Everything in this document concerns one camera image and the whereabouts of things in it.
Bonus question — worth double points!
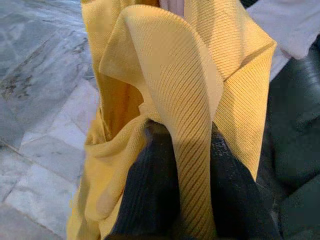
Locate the white t-shirt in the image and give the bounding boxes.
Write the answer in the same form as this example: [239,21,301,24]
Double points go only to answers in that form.
[159,0,320,81]

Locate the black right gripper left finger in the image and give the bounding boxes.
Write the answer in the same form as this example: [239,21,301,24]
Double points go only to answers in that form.
[104,119,188,240]

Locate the dark green leather sofa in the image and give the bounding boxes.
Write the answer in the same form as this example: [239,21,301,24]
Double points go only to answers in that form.
[254,39,320,240]

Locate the yellow printed shirt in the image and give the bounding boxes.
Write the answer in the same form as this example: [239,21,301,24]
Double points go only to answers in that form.
[66,0,278,240]

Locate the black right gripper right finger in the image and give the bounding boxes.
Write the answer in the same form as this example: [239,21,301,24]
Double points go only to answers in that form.
[209,123,281,240]

